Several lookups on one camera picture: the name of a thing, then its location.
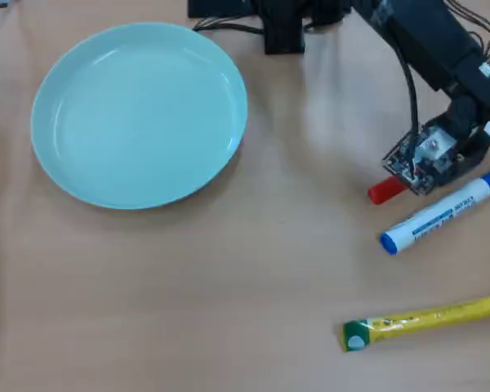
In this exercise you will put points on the red pen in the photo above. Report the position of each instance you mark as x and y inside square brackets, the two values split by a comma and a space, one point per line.
[388, 190]

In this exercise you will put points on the yellow stick packet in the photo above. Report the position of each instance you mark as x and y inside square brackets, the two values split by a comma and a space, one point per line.
[420, 320]

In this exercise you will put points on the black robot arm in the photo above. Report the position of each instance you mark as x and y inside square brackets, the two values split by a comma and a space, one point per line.
[424, 41]

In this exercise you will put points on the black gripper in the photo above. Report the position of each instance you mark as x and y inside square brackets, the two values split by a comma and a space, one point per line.
[465, 116]

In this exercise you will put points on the light green plate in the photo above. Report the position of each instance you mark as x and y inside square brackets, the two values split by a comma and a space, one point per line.
[139, 116]

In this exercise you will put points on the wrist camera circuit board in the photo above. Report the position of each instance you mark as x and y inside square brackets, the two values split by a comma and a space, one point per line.
[420, 161]

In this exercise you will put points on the blue whiteboard marker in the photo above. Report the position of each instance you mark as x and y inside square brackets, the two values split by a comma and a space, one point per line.
[441, 214]

